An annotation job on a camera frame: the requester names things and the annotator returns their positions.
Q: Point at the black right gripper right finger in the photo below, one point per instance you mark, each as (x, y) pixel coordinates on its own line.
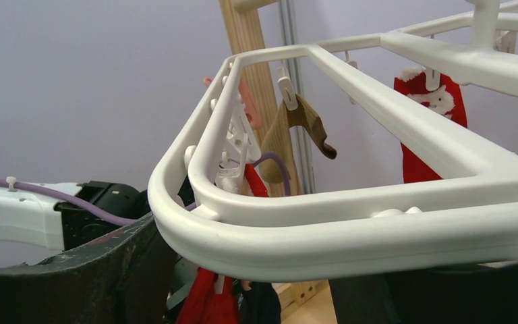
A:
(457, 294)

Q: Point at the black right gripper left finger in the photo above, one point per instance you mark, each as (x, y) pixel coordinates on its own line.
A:
(121, 277)

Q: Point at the beige sock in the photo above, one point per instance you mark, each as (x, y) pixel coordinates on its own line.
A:
(212, 300)

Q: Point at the white plastic clip hanger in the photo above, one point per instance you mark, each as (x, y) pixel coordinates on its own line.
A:
(426, 124)

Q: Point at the wooden hanger rack frame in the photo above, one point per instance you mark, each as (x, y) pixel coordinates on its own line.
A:
(244, 32)

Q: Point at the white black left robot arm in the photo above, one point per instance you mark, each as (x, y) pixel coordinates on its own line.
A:
(65, 215)

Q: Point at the navy patterned sock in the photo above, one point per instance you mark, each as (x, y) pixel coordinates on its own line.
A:
(259, 304)

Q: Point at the tan brown sock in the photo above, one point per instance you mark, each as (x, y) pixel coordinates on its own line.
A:
(278, 137)

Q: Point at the small pink sock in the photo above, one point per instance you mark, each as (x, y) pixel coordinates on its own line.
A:
(249, 107)

